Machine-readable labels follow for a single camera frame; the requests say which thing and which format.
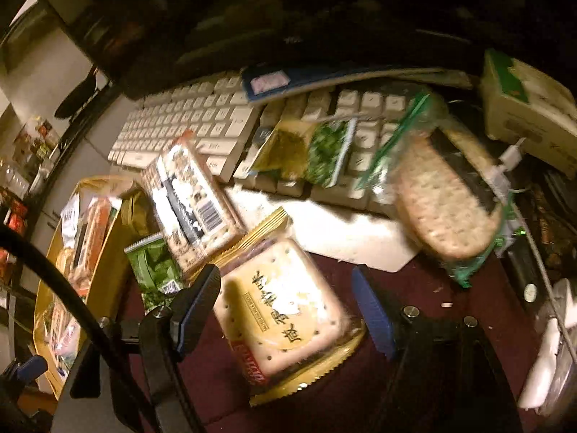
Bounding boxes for red gift packages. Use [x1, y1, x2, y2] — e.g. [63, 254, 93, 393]
[0, 187, 28, 276]

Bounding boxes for black-label square cracker packet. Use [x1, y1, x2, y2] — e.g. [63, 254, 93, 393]
[140, 130, 247, 277]

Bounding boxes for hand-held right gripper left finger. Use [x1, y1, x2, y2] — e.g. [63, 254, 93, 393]
[52, 263, 223, 433]

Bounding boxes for black wok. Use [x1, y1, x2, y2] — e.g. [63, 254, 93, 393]
[54, 73, 110, 121]

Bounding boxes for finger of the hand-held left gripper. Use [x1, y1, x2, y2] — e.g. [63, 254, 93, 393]
[2, 354, 48, 386]

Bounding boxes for blue notebook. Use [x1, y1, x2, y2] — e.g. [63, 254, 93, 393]
[240, 60, 475, 105]

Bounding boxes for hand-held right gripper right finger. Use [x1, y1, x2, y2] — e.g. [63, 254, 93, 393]
[352, 265, 526, 433]

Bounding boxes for small green snack packet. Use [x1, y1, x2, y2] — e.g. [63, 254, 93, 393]
[307, 118, 359, 188]

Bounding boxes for white foam sheet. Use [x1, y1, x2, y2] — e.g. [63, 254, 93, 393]
[224, 184, 421, 274]

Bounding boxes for gold-edged cracker packet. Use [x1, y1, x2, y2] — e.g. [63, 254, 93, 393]
[211, 206, 367, 407]

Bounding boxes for green leaf-print snack packet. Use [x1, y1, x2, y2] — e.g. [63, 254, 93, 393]
[124, 232, 188, 313]

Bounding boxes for white cable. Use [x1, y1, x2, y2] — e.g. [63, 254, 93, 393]
[488, 136, 577, 341]

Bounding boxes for white base cabinets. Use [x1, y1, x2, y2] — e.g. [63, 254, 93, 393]
[27, 95, 149, 244]

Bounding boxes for black computer monitor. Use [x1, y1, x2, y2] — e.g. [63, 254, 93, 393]
[38, 0, 501, 101]

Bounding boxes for dark red tablecloth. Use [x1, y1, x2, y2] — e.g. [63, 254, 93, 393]
[121, 244, 556, 433]

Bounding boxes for cooking oil bottles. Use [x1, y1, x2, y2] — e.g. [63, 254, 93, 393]
[13, 117, 61, 163]

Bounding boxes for black cable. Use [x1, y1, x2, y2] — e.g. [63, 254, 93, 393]
[0, 224, 160, 433]

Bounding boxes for yellow-green small snack packet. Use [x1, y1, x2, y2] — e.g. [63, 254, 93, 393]
[246, 119, 316, 182]

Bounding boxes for yellow-taped white tray box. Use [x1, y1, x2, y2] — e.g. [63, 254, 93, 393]
[34, 175, 156, 401]

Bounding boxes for white keyboard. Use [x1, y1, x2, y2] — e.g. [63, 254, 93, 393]
[107, 71, 436, 218]

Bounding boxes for round cracker packet green ends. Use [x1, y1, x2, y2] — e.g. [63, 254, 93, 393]
[356, 91, 520, 290]

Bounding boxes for black kitchen countertop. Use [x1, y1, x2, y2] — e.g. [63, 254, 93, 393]
[27, 76, 131, 217]

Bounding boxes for green and white carton box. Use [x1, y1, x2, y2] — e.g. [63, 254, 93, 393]
[479, 49, 577, 169]

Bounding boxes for white plastic bottle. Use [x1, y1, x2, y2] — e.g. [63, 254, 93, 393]
[517, 280, 577, 416]

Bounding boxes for orange cracker packet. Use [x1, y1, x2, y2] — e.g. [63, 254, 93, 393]
[74, 196, 114, 290]

